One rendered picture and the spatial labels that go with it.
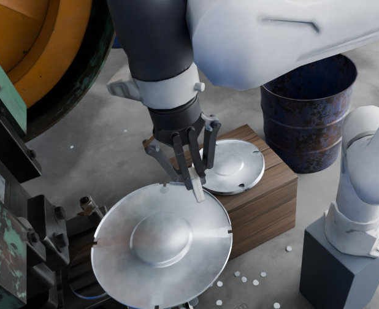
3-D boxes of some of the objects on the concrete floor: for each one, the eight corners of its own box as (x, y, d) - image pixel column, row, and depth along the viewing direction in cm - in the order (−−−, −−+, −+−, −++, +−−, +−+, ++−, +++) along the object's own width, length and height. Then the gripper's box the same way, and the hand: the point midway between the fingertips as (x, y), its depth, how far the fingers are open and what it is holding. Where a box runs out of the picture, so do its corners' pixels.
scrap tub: (311, 113, 202) (318, 38, 168) (361, 157, 172) (381, 76, 138) (249, 139, 196) (242, 67, 163) (289, 188, 167) (290, 113, 133)
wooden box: (251, 173, 178) (246, 123, 154) (295, 226, 151) (298, 176, 127) (183, 205, 171) (167, 159, 147) (216, 267, 145) (204, 222, 121)
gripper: (132, 125, 44) (172, 224, 61) (223, 92, 46) (238, 198, 62) (122, 97, 50) (162, 195, 66) (204, 68, 51) (222, 171, 68)
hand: (195, 184), depth 62 cm, fingers closed
